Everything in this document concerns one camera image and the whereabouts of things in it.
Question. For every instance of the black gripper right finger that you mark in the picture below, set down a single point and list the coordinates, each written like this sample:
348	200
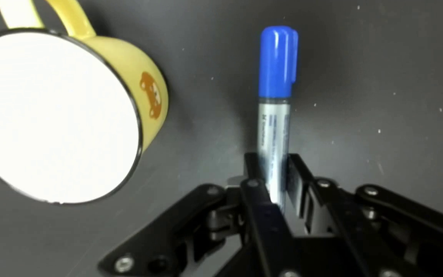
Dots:
339	240

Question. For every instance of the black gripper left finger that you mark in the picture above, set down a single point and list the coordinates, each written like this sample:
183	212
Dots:
268	229

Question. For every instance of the blue capped marker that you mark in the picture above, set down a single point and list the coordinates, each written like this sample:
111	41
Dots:
279	55

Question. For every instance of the yellow enamel mug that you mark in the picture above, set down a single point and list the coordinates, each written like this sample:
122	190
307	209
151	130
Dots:
77	110

